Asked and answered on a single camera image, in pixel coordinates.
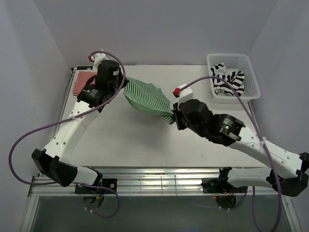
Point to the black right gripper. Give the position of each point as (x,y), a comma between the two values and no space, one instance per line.
(177,113)

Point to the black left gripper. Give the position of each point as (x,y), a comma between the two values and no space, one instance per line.
(121,77)

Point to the red white striped tank top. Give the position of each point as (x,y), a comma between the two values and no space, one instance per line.
(82,78)

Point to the green white striped tank top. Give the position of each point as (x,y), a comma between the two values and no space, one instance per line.
(148,98)

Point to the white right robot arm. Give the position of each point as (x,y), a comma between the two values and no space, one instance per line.
(283,171)

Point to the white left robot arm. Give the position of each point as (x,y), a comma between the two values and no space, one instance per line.
(54,160)

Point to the black white striped tank top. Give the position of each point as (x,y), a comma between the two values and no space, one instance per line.
(234,79)

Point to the blue label sticker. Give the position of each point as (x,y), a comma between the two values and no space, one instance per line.
(84,68)

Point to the white perforated plastic basket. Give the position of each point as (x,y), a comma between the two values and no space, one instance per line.
(235,62)

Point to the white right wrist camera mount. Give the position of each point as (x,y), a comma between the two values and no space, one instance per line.
(183,94)

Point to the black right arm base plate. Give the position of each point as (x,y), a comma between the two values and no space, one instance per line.
(220,184)

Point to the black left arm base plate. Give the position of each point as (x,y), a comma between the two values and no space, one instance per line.
(103,186)

